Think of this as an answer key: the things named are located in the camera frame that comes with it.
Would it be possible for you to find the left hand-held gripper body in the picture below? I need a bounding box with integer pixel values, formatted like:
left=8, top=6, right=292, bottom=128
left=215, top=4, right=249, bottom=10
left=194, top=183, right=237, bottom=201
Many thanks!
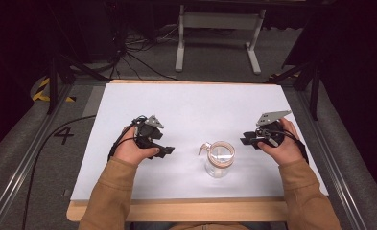
left=131, top=114, right=165, bottom=150

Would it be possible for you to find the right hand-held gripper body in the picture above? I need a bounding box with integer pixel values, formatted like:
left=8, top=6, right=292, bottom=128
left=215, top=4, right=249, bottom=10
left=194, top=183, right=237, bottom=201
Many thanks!
left=253, top=109, right=293, bottom=149

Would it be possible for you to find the person's left hand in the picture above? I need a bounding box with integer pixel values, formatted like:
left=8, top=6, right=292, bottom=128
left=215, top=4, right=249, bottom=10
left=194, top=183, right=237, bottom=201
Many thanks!
left=112, top=125, right=161, bottom=167

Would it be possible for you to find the person's right hand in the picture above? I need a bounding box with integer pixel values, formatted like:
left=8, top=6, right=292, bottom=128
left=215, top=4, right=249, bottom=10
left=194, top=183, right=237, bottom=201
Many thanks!
left=257, top=117, right=305, bottom=166

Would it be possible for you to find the clear glass jar with lid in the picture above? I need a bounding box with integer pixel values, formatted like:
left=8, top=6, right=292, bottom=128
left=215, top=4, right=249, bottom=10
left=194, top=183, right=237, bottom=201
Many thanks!
left=198, top=140, right=237, bottom=179

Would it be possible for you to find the white table mat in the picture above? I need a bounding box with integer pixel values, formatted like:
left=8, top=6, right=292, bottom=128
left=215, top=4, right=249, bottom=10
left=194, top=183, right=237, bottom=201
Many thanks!
left=70, top=82, right=330, bottom=203

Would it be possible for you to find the black tripod stand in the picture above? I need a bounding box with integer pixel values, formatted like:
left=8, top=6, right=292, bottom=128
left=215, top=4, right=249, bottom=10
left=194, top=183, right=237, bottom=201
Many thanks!
left=265, top=60, right=322, bottom=122
left=46, top=52, right=111, bottom=115

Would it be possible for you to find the wooden table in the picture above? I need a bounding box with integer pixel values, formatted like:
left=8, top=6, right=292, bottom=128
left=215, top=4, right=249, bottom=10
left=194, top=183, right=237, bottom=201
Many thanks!
left=65, top=79, right=290, bottom=223

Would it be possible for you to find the yellow black hazard tape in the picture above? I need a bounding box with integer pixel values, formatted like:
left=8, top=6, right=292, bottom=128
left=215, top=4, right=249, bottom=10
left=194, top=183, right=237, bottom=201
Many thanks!
left=32, top=77, right=78, bottom=104

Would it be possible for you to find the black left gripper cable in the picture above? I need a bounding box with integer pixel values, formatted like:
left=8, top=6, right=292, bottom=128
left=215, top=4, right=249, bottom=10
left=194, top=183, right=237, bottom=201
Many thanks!
left=22, top=114, right=140, bottom=230

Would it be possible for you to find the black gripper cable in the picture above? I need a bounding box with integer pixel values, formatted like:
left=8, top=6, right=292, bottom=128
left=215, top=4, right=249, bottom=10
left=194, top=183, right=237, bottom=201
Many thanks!
left=22, top=114, right=140, bottom=230
left=281, top=128, right=310, bottom=165

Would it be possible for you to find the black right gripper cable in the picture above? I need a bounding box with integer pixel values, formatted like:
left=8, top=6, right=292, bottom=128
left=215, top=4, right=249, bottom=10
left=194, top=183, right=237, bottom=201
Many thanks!
left=281, top=128, right=310, bottom=165

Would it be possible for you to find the aluminium floor rail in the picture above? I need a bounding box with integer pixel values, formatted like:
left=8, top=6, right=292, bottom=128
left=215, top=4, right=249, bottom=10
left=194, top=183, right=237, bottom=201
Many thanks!
left=0, top=81, right=75, bottom=230
left=294, top=88, right=369, bottom=230

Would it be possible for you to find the bundle of black floor cables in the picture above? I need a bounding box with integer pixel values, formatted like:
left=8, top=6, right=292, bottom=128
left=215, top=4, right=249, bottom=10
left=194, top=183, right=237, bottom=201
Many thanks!
left=108, top=23, right=181, bottom=81

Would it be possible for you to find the white metal table frame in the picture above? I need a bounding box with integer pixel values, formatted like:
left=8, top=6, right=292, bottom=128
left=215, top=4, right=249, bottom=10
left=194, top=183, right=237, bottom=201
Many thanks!
left=175, top=4, right=268, bottom=76

